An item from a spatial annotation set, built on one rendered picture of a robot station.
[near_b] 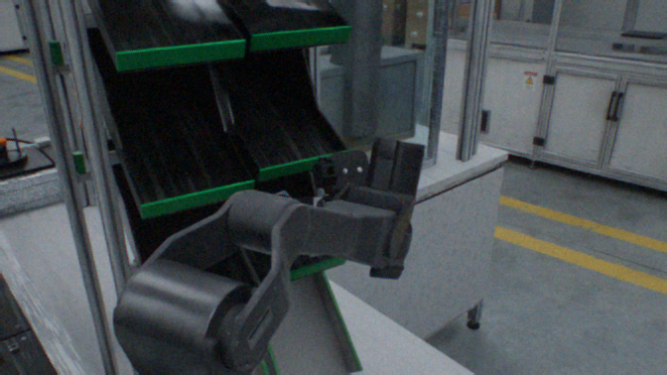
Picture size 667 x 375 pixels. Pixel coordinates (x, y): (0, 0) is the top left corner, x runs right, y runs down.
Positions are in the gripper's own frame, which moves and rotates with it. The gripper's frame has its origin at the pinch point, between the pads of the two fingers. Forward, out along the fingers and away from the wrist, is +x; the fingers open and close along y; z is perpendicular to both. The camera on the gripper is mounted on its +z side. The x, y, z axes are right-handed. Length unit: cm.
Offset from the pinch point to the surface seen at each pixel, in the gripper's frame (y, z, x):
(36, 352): 40, -25, 38
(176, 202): 20.0, 4.7, -5.2
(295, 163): 4.4, 7.2, -2.0
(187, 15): 16.0, 25.2, -1.5
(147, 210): 23.1, 4.3, -5.3
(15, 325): 43, -23, 48
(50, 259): 38, -21, 92
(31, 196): 43, -8, 126
